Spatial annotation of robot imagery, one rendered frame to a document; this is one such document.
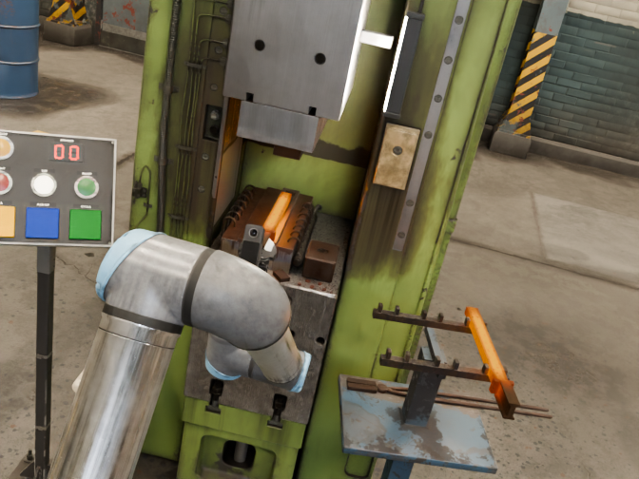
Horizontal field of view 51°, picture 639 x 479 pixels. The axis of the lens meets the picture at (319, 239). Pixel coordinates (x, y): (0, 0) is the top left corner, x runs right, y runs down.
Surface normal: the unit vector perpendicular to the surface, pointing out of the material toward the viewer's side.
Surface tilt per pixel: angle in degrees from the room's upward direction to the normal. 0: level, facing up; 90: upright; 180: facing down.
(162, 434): 90
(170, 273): 52
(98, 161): 60
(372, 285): 90
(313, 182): 90
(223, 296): 64
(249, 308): 70
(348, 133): 90
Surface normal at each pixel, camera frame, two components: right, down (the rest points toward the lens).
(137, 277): -0.16, -0.15
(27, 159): 0.36, -0.05
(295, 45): -0.12, 0.40
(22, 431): 0.19, -0.89
